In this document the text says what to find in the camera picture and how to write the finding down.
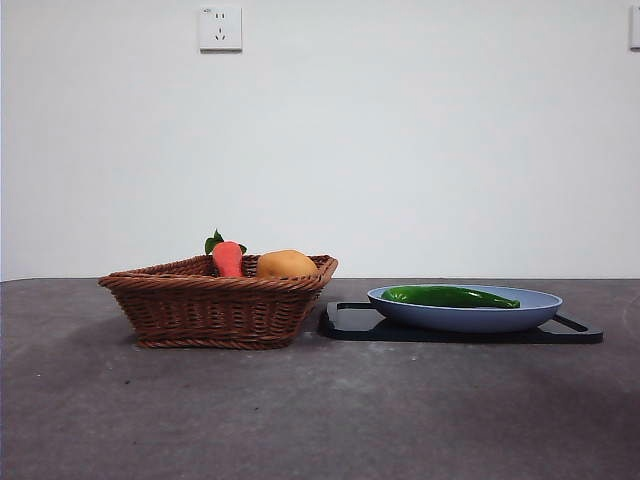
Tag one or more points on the white wall socket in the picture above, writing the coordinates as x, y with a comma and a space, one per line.
221, 28

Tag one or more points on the blue round plate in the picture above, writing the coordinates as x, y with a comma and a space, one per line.
465, 320

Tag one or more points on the white wall plate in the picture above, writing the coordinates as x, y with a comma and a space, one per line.
635, 28

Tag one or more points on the green pepper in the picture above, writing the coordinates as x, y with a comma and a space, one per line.
440, 296

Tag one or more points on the brown wicker basket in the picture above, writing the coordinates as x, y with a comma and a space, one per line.
210, 312

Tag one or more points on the black flat tray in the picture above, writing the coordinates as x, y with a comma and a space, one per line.
350, 330

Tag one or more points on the orange carrot with green leaves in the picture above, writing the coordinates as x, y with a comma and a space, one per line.
229, 261

